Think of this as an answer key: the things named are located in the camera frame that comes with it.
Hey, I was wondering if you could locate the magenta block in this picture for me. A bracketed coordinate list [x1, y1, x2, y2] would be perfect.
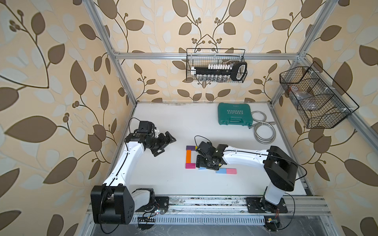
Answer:
[185, 163, 196, 169]

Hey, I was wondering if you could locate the orange block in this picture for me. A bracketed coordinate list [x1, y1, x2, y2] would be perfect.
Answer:
[186, 150, 192, 164]

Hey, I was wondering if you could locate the pink block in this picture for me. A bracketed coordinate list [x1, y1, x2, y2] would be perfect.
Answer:
[226, 168, 237, 175]

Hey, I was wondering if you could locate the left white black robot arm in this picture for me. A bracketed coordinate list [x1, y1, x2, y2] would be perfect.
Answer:
[91, 121, 176, 225]

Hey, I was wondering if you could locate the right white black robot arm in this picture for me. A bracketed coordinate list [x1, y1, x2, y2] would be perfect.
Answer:
[195, 142, 299, 207]

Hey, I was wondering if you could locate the green plastic tool case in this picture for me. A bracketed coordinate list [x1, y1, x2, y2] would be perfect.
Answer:
[218, 103, 253, 126]

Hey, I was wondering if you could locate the black white tool in basket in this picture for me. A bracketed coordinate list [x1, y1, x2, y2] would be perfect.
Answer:
[189, 62, 248, 83]

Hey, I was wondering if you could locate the plastic bag in basket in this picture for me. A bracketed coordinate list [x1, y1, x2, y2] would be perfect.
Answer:
[290, 86, 318, 110]

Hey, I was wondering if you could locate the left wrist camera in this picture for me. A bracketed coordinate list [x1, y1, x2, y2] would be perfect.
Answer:
[137, 121, 156, 134]

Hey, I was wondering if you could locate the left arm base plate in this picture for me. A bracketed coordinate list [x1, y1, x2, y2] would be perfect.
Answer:
[135, 196, 169, 214]

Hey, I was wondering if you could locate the coiled metal hose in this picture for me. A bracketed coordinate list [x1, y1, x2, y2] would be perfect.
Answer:
[249, 111, 277, 145]

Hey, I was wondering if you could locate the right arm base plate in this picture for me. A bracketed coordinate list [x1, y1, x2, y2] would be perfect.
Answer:
[245, 197, 288, 213]

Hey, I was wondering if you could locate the black wire basket back wall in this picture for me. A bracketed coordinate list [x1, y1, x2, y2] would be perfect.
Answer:
[186, 48, 248, 84]

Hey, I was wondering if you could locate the black wire basket wall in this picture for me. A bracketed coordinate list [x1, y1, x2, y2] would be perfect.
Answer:
[186, 48, 248, 84]
[280, 61, 359, 129]

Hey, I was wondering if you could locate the aluminium frame rail front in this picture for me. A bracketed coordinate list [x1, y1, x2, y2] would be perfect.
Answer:
[86, 194, 332, 217]

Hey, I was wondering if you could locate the black wire basket right wall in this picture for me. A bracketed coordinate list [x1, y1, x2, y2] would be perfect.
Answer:
[280, 61, 359, 129]

